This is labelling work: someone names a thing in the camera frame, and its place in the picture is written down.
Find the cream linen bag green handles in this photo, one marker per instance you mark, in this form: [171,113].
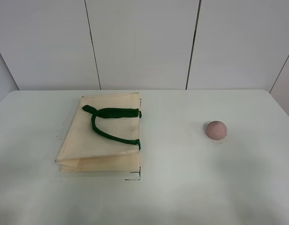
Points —
[104,135]

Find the pink peach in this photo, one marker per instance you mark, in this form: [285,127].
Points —
[216,130]

